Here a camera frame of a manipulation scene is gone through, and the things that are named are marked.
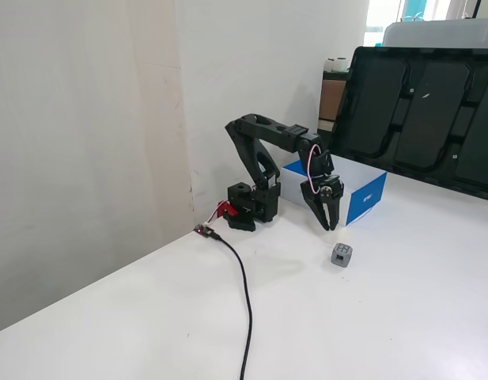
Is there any black plastic tray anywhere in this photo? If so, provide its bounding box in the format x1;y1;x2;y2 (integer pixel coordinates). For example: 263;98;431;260
329;46;488;203

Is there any gray plastic container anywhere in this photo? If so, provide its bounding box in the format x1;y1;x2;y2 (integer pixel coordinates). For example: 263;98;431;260
381;17;488;51

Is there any white red board wire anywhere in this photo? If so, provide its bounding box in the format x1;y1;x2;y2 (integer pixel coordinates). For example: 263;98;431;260
205;204;225;227

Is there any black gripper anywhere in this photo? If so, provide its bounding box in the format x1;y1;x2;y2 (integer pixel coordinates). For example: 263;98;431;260
300;173;345;232

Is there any gray cube block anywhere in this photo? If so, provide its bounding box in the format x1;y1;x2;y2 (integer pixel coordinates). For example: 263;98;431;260
329;242;354;269

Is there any black power cable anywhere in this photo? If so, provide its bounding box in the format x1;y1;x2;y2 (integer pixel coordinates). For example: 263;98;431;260
210;230;254;380

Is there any white red gripper servo cable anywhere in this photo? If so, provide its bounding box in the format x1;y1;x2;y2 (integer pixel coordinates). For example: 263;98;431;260
306;142;326;195

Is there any brown cardboard box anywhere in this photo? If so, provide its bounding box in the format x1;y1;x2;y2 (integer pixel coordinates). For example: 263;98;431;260
319;78;347;122

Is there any red clamp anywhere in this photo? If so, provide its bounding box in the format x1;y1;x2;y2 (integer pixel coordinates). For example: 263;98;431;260
215;200;240;219

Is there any blue white cardboard box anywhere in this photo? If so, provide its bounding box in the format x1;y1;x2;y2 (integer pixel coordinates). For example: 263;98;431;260
282;153;388;227

